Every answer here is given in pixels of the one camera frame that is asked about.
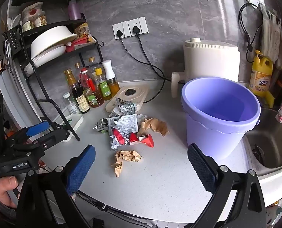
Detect steel sink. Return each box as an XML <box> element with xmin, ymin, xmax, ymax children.
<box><xmin>244</xmin><ymin>108</ymin><xmax>282</xmax><ymax>176</ymax></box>

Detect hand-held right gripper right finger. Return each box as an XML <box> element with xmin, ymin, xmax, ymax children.
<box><xmin>187</xmin><ymin>143</ymin><xmax>267</xmax><ymax>228</ymax></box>

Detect red box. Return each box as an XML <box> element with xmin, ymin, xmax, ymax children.
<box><xmin>65</xmin><ymin>37</ymin><xmax>89</xmax><ymax>53</ymax></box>

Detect red handle bottle gold cap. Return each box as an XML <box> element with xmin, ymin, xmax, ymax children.
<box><xmin>75</xmin><ymin>62</ymin><xmax>83</xmax><ymax>81</ymax></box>

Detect silver foil wrapper blue print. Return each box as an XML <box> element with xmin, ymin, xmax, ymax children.
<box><xmin>113</xmin><ymin>98</ymin><xmax>138</xmax><ymax>117</ymax></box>

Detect white plate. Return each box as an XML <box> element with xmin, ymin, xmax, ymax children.
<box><xmin>32</xmin><ymin>45</ymin><xmax>67</xmax><ymax>68</ymax></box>

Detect small white cap bottle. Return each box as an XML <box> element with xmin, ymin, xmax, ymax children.
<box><xmin>63</xmin><ymin>92</ymin><xmax>80</xmax><ymax>114</ymax></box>

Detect clear bottle gold cap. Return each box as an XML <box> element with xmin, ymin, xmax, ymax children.
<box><xmin>88</xmin><ymin>57</ymin><xmax>101</xmax><ymax>76</ymax></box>

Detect black power cord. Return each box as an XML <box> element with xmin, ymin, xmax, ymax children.
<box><xmin>117</xmin><ymin>30</ymin><xmax>166</xmax><ymax>81</ymax></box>
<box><xmin>133</xmin><ymin>27</ymin><xmax>172</xmax><ymax>82</ymax></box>

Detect person's left hand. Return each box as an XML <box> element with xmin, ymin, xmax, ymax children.
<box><xmin>0</xmin><ymin>176</ymin><xmax>19</xmax><ymax>209</ymax></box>

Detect clear food container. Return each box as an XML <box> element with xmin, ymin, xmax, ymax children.
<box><xmin>21</xmin><ymin>2</ymin><xmax>44</xmax><ymax>22</ymax></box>

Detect large white bowl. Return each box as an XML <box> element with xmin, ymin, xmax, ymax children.
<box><xmin>31</xmin><ymin>26</ymin><xmax>77</xmax><ymax>60</ymax></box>

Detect small brown paper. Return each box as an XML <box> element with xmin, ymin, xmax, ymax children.
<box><xmin>111</xmin><ymin>150</ymin><xmax>142</xmax><ymax>178</ymax></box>

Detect purple bottle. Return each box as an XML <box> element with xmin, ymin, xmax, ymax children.
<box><xmin>68</xmin><ymin>0</ymin><xmax>82</xmax><ymax>21</ymax></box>

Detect dark sauce bottle gold cap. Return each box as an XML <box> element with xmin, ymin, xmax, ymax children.
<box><xmin>65</xmin><ymin>68</ymin><xmax>90</xmax><ymax>114</ymax></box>

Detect large brown paper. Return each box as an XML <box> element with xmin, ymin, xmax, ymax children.
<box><xmin>137</xmin><ymin>117</ymin><xmax>169</xmax><ymax>137</ymax></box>

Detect yellow snack packet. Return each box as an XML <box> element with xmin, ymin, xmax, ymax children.
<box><xmin>74</xmin><ymin>22</ymin><xmax>95</xmax><ymax>44</ymax></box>

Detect red silver wrapper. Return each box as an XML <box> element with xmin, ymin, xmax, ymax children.
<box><xmin>110</xmin><ymin>127</ymin><xmax>132</xmax><ymax>150</ymax></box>

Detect small silver foil wrapper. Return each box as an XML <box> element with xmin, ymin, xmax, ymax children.
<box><xmin>94</xmin><ymin>117</ymin><xmax>115</xmax><ymax>133</ymax></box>

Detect white wall socket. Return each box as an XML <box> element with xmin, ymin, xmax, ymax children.
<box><xmin>113</xmin><ymin>21</ymin><xmax>131</xmax><ymax>40</ymax></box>
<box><xmin>127</xmin><ymin>17</ymin><xmax>148</xmax><ymax>37</ymax></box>

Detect purple plastic bucket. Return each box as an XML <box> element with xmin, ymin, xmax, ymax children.
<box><xmin>181</xmin><ymin>77</ymin><xmax>261</xmax><ymax>161</ymax></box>

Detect white cap oil sprayer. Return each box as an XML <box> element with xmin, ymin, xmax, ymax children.
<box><xmin>102</xmin><ymin>60</ymin><xmax>121</xmax><ymax>99</ymax></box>

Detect yellow cap green label bottle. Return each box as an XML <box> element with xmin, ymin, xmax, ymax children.
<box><xmin>95</xmin><ymin>68</ymin><xmax>112</xmax><ymax>101</ymax></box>

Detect white printed packet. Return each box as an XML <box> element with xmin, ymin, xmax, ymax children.
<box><xmin>108</xmin><ymin>114</ymin><xmax>139</xmax><ymax>133</ymax></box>

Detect cream kettle base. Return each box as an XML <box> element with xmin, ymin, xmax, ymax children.
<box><xmin>105</xmin><ymin>85</ymin><xmax>150</xmax><ymax>113</ymax></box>

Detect black dish rack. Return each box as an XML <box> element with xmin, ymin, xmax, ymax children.
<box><xmin>3</xmin><ymin>13</ymin><xmax>105</xmax><ymax>143</ymax></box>

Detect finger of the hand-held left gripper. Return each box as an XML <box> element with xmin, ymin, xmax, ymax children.
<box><xmin>6</xmin><ymin>121</ymin><xmax>50</xmax><ymax>146</ymax></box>
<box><xmin>33</xmin><ymin>128</ymin><xmax>70</xmax><ymax>152</ymax></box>

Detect hanging plastic bags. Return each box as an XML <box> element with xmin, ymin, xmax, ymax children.
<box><xmin>261</xmin><ymin>7</ymin><xmax>282</xmax><ymax>72</ymax></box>

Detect white plastic tray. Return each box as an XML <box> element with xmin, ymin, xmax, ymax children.
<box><xmin>43</xmin><ymin>113</ymin><xmax>84</xmax><ymax>143</ymax></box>

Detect white air fryer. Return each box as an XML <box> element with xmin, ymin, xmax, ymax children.
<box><xmin>171</xmin><ymin>38</ymin><xmax>240</xmax><ymax>98</ymax></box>

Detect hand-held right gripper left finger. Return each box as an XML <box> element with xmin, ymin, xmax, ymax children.
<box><xmin>16</xmin><ymin>144</ymin><xmax>96</xmax><ymax>228</ymax></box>

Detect small glass jar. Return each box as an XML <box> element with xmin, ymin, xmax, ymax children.
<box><xmin>22</xmin><ymin>20</ymin><xmax>33</xmax><ymax>32</ymax></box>
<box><xmin>34</xmin><ymin>15</ymin><xmax>47</xmax><ymax>28</ymax></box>

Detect yellow detergent bottle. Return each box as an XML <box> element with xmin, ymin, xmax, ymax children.
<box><xmin>248</xmin><ymin>50</ymin><xmax>274</xmax><ymax>108</ymax></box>

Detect black looped cable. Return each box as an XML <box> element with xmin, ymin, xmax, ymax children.
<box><xmin>238</xmin><ymin>3</ymin><xmax>262</xmax><ymax>63</ymax></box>

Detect red cap oil bottle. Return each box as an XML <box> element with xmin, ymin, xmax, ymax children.
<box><xmin>79</xmin><ymin>68</ymin><xmax>105</xmax><ymax>108</ymax></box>

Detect white spoon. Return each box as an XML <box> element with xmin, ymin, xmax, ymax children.
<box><xmin>7</xmin><ymin>14</ymin><xmax>21</xmax><ymax>30</ymax></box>

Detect black grater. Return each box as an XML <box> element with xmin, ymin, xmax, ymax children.
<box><xmin>7</xmin><ymin>27</ymin><xmax>21</xmax><ymax>55</ymax></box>

